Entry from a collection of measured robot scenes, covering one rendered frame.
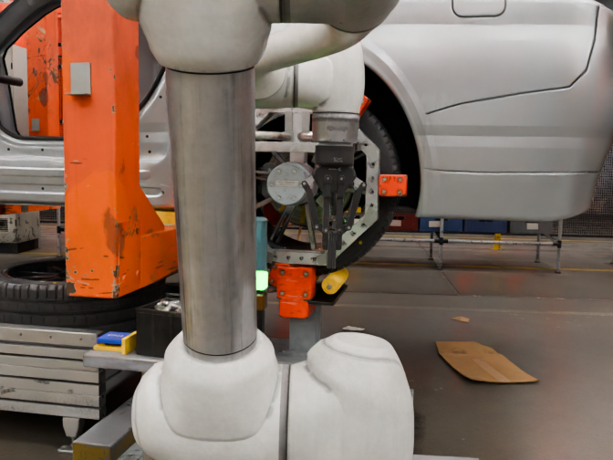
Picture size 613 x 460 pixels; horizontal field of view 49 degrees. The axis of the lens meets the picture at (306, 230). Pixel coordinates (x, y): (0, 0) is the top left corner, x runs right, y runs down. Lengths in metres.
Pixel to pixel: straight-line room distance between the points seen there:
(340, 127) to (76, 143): 0.98
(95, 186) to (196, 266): 1.19
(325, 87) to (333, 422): 0.61
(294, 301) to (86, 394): 0.71
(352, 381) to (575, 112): 1.57
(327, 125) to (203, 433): 0.60
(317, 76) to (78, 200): 0.99
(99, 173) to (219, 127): 1.25
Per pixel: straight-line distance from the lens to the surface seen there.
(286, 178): 2.08
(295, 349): 2.47
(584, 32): 2.36
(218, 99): 0.75
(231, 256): 0.82
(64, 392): 2.26
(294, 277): 2.25
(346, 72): 1.25
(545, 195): 2.30
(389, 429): 0.95
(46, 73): 5.34
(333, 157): 1.26
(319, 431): 0.93
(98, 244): 2.00
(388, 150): 2.27
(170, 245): 2.34
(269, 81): 1.21
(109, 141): 1.97
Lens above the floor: 0.93
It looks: 6 degrees down
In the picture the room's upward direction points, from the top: 1 degrees clockwise
